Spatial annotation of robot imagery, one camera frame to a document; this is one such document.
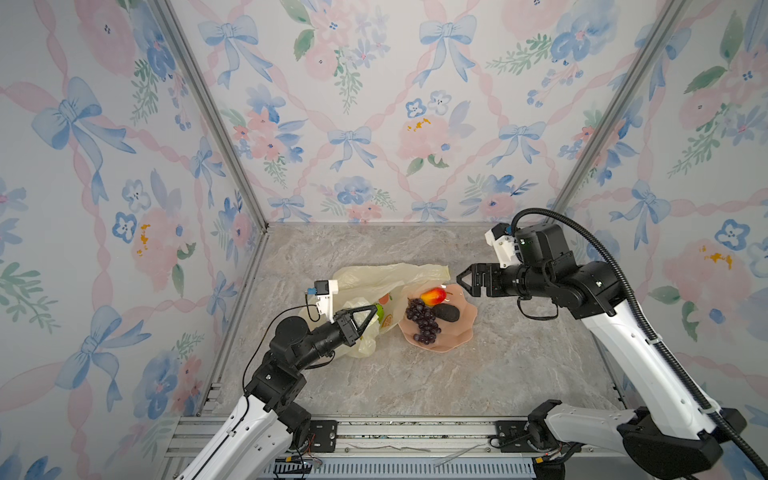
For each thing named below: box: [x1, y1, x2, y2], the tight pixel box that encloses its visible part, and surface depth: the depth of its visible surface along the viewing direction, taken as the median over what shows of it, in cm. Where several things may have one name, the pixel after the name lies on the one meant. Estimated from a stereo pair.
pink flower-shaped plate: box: [398, 284, 478, 353], surface depth 92 cm
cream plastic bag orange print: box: [300, 263, 451, 358], surface depth 85 cm
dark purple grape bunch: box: [406, 298, 442, 345], surface depth 92 cm
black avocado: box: [432, 303, 460, 322], surface depth 94 cm
